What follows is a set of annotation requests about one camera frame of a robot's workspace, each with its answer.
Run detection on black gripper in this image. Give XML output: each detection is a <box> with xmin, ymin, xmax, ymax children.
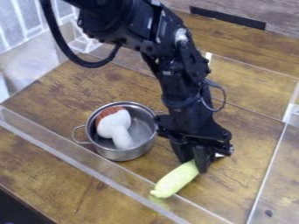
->
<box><xmin>153</xmin><ymin>99</ymin><xmax>234</xmax><ymax>173</ymax></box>

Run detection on black cable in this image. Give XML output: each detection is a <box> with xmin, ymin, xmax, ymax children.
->
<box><xmin>39</xmin><ymin>0</ymin><xmax>228</xmax><ymax>113</ymax></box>

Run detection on plush mushroom toy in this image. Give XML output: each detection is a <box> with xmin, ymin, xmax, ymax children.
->
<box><xmin>96</xmin><ymin>106</ymin><xmax>133</xmax><ymax>150</ymax></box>

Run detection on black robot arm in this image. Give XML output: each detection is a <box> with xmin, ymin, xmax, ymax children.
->
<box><xmin>64</xmin><ymin>0</ymin><xmax>234</xmax><ymax>173</ymax></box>

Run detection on stainless steel pot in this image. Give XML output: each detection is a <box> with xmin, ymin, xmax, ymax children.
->
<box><xmin>72</xmin><ymin>101</ymin><xmax>164</xmax><ymax>161</ymax></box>

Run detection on black strip on wall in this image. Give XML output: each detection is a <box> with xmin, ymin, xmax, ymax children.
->
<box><xmin>189</xmin><ymin>6</ymin><xmax>267</xmax><ymax>31</ymax></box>

